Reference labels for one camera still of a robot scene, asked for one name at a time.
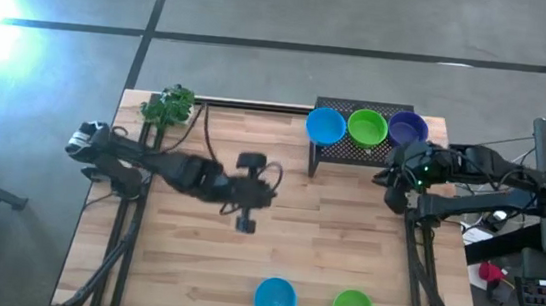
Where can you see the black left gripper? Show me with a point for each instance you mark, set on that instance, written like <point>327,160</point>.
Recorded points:
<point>252,163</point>

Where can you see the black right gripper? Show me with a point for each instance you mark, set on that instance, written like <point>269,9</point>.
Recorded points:
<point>423,162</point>

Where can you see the purple plastic mini bowl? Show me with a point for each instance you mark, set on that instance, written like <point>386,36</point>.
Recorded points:
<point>406,128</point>

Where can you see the light blue mini bowl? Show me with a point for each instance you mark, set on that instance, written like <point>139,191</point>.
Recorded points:
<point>326,127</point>
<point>275,300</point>

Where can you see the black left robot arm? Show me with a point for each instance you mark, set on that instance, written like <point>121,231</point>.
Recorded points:
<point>176,169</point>

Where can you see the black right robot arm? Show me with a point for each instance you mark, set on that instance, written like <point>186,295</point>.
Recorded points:
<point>502,167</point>

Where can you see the black metal mesh shelf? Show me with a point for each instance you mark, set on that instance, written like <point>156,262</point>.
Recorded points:
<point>348,152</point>

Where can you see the white paper sheet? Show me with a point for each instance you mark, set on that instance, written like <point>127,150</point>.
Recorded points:
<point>474,283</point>
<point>476,236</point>

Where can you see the green potted plant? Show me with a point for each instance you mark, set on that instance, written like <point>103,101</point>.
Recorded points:
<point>169,105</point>

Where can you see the red plastic object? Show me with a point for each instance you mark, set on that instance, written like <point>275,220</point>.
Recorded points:
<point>490,272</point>

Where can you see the dark grey computer mouse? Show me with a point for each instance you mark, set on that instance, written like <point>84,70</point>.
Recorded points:
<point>498,292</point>

